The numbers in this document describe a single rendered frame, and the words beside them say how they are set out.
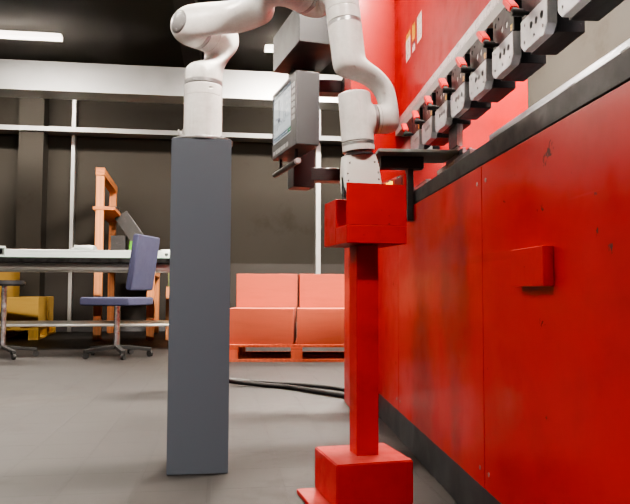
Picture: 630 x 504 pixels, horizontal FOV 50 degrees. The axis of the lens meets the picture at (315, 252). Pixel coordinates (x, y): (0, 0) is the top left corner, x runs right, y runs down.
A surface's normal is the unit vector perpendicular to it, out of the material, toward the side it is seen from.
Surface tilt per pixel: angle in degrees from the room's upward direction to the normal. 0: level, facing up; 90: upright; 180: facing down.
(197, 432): 90
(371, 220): 90
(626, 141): 90
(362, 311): 90
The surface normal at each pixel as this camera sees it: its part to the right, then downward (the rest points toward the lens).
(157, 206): 0.14, -0.06
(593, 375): -1.00, 0.00
